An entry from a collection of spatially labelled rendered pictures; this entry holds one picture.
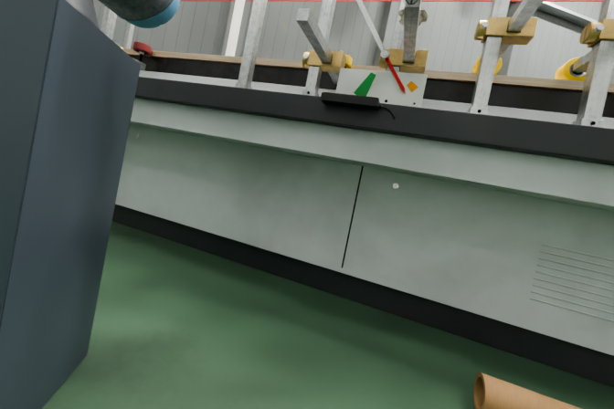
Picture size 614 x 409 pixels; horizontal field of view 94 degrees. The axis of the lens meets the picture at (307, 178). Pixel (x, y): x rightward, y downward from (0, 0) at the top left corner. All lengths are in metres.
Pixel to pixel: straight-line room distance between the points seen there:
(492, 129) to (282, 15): 5.33
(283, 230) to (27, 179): 0.90
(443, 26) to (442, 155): 6.28
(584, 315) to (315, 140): 0.98
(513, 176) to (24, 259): 1.00
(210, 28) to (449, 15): 4.71
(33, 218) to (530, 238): 1.21
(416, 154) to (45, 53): 0.82
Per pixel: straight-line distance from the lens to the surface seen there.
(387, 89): 0.93
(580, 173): 1.00
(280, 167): 1.20
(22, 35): 0.48
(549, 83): 1.23
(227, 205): 1.32
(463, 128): 0.89
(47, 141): 0.48
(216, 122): 1.14
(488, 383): 0.88
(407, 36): 0.82
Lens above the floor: 0.45
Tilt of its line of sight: 1 degrees down
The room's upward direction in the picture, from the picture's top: 11 degrees clockwise
